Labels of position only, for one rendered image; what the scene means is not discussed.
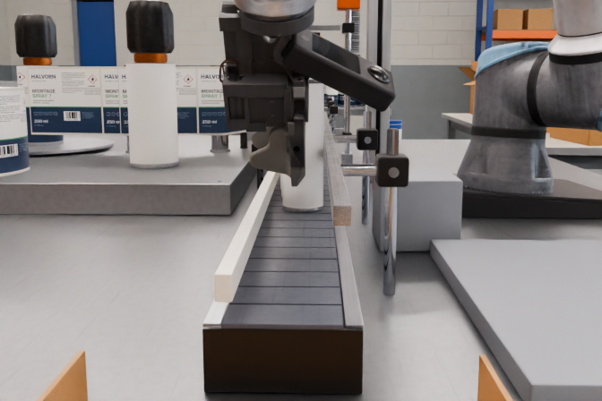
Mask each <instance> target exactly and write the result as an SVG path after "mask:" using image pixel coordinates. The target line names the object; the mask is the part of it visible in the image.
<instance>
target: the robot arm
mask: <svg viewBox="0 0 602 401"><path fill-rule="evenodd" d="M553 2H554V9H555V22H556V29H557V34H556V36H555V38H554V39H553V40H552V41H551V42H550V43H547V42H539V41H531V42H524V43H520V42H518V43H511V44H504V45H500V46H496V47H490V48H488V49H487V50H485V51H484V52H483V53H482V54H481V55H480V56H479V58H478V60H477V72H476V74H475V76H474V81H475V92H474V104H473V116H472V126H471V138H470V143H469V145H468V148H467V150H466V153H465V155H464V157H463V159H462V161H461V164H460V168H459V170H458V173H457V177H458V178H459V179H460V180H461V181H462V182H463V188H467V189H471V190H477V191H483V192H498V193H509V194H527V195H540V194H549V193H552V192H553V184H554V178H553V175H552V171H551V167H550V164H549V159H548V155H547V152H546V128H547V127H554V128H569V129H583V130H597V131H600V132H602V0H553ZM315 3H316V0H234V1H223V3H222V7H221V13H220V14H219V31H223V39H224V48H225V57H226V60H224V61H223V62H222V63H221V65H220V68H219V81H220V82H221V83H222V89H223V98H224V106H225V115H226V123H227V130H246V131H247V132H255V133H254V134H253V136H252V143H253V145H254V146H255V147H256V148H257V149H258V150H257V151H254V152H252V153H251V154H250V156H249V162H250V164H251V165H252V166H253V167H255V168H258V169H262V170H267V171H272V172H276V173H280V174H284V175H288V176H289V177H290V178H291V185H292V187H297V186H298V185H299V184H300V182H301V181H302V180H303V178H304V177H305V123H308V120H309V78H311V79H314V80H316V81H319V82H320V83H322V84H324V85H326V86H328V87H330V88H332V89H334V90H336V91H339V92H341V93H343V94H345V95H347V96H349V97H351V98H353V99H355V100H357V101H359V102H361V103H363V104H365V105H368V106H370V107H372V108H374V109H376V110H378V111H380V112H383V111H385V110H386V109H387V108H388V107H389V105H390V104H391V103H392V101H393V100H394V99H395V98H396V93H395V88H394V83H393V78H392V74H391V72H390V71H388V70H386V69H384V68H382V67H381V66H379V65H377V64H374V63H372V62H370V61H368V60H366V59H364V58H363V57H361V56H359V55H356V54H354V53H352V52H350V51H348V50H347V49H345V48H343V47H340V46H338V45H337V44H335V43H333V42H331V41H329V40H328V39H326V38H323V37H321V36H319V35H317V34H315V33H313V32H312V31H310V30H307V28H309V27H310V26H311V25H312V24H313V23H314V4H315ZM224 63H226V65H225V70H224ZM221 68H222V71H223V75H224V79H223V80H222V79H221Z"/></svg>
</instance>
